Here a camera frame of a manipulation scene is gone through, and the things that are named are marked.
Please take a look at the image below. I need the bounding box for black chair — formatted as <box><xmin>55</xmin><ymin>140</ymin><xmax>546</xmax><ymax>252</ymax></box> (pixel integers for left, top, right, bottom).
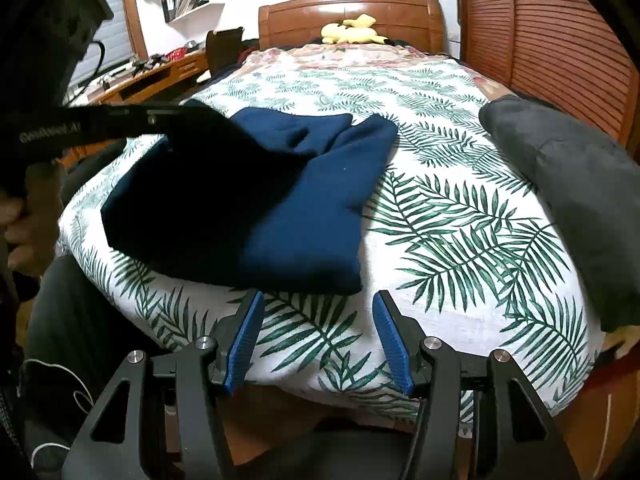
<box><xmin>197</xmin><ymin>27</ymin><xmax>246</xmax><ymax>84</ymax></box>

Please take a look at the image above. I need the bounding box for person's dark grey clothing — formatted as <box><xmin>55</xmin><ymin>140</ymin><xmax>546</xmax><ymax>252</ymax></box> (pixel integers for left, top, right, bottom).
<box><xmin>0</xmin><ymin>255</ymin><xmax>481</xmax><ymax>480</ymax></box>

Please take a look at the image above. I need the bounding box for dark grey cloth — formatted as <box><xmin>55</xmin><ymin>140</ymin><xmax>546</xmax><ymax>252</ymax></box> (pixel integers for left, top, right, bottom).
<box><xmin>478</xmin><ymin>97</ymin><xmax>640</xmax><ymax>335</ymax></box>

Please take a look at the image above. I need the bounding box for wooden bed headboard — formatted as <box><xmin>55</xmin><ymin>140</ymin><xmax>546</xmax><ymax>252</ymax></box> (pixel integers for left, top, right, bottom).
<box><xmin>257</xmin><ymin>0</ymin><xmax>447</xmax><ymax>56</ymax></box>

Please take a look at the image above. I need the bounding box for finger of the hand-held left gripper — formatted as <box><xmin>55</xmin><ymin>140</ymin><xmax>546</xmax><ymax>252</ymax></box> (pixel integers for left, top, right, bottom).
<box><xmin>147</xmin><ymin>99</ymin><xmax>235</xmax><ymax>137</ymax></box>

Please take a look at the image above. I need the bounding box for wooden louvered wardrobe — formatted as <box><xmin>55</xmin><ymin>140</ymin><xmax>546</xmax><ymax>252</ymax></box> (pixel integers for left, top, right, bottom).
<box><xmin>452</xmin><ymin>0</ymin><xmax>640</xmax><ymax>146</ymax></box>

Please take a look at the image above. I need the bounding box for black cable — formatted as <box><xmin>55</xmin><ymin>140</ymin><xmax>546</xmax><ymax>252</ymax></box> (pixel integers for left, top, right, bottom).
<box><xmin>67</xmin><ymin>40</ymin><xmax>109</xmax><ymax>96</ymax></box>

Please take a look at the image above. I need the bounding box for window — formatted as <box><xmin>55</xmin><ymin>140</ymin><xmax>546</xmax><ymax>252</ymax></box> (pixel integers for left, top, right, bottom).
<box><xmin>67</xmin><ymin>0</ymin><xmax>149</xmax><ymax>93</ymax></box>

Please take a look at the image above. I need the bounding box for leaf print bed sheet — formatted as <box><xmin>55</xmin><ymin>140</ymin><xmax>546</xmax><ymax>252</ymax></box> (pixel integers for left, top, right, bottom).
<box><xmin>55</xmin><ymin>57</ymin><xmax>608</xmax><ymax>423</ymax></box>

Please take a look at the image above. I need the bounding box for floral blanket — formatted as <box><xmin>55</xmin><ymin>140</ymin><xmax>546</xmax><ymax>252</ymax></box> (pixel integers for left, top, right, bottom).
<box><xmin>240</xmin><ymin>42</ymin><xmax>516</xmax><ymax>106</ymax></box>

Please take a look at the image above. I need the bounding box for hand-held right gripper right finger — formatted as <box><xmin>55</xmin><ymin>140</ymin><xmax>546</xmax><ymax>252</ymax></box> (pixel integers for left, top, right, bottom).
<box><xmin>372</xmin><ymin>290</ymin><xmax>581</xmax><ymax>480</ymax></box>

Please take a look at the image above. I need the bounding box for person's left hand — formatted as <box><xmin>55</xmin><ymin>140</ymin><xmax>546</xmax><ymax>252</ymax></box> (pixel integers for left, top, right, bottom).
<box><xmin>0</xmin><ymin>157</ymin><xmax>69</xmax><ymax>272</ymax></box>

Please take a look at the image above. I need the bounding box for wooden desk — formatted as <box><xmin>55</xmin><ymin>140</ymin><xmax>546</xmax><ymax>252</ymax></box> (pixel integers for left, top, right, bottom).
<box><xmin>60</xmin><ymin>50</ymin><xmax>211</xmax><ymax>166</ymax></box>

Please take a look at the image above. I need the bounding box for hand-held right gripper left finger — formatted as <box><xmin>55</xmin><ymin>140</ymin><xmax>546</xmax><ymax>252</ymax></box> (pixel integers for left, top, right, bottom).
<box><xmin>62</xmin><ymin>290</ymin><xmax>265</xmax><ymax>480</ymax></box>

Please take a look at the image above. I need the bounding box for white cord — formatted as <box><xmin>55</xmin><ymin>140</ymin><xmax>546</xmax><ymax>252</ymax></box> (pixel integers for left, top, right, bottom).
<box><xmin>22</xmin><ymin>357</ymin><xmax>91</xmax><ymax>413</ymax></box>

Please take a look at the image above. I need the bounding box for yellow plush toy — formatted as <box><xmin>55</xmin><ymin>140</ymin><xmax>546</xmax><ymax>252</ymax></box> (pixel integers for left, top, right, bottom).
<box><xmin>320</xmin><ymin>13</ymin><xmax>388</xmax><ymax>46</ymax></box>

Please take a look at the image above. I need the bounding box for blue suit jacket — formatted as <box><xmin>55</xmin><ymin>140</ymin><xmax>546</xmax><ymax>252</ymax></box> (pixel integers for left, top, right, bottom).
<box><xmin>100</xmin><ymin>99</ymin><xmax>399</xmax><ymax>296</ymax></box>

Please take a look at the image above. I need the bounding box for black device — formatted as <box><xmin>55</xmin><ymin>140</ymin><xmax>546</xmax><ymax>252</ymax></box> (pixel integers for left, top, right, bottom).
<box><xmin>131</xmin><ymin>54</ymin><xmax>166</xmax><ymax>74</ymax></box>

